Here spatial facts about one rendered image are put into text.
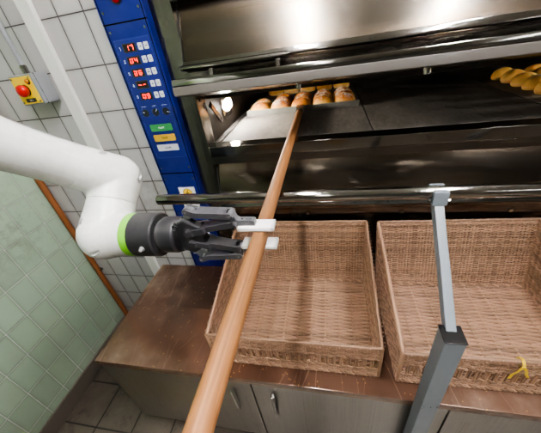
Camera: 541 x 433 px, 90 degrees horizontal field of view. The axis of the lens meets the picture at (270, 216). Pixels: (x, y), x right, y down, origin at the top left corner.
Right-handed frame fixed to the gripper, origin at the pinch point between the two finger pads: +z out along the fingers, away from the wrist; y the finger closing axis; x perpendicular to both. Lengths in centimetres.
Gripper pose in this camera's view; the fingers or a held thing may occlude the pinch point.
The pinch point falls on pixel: (259, 234)
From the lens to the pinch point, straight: 52.5
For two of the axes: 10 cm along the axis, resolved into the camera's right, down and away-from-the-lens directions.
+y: 1.3, 8.3, 5.5
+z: 9.8, -0.1, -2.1
